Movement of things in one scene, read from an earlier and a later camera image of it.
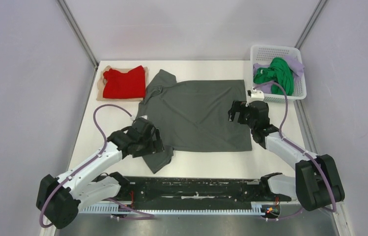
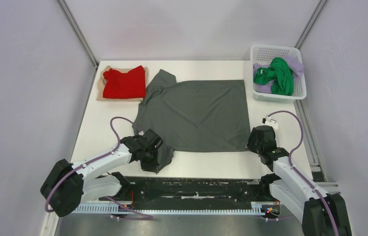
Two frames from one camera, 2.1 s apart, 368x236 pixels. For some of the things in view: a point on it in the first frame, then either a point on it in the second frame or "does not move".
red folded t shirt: (129, 85) does not move
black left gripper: (155, 146) -> (152, 166)
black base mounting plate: (192, 191) does not move
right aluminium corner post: (310, 23) does not move
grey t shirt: (193, 116) does not move
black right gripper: (239, 106) -> (249, 144)
